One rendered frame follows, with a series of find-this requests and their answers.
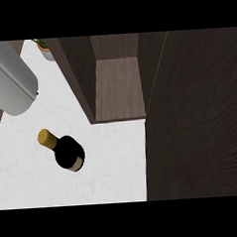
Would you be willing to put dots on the dark wooden cabinet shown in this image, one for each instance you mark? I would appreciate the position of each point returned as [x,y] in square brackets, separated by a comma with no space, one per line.
[117,87]

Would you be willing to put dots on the dark wooden cabinet door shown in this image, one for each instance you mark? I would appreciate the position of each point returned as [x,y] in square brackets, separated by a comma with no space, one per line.
[196,119]

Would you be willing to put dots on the black wine bottle gold cap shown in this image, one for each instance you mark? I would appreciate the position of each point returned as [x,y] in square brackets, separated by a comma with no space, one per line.
[69,153]

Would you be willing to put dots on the small potted plant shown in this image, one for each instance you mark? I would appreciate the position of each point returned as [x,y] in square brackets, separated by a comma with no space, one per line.
[45,49]

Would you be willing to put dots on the pale grey appliance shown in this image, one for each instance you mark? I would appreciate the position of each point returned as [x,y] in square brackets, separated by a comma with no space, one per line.
[9,80]

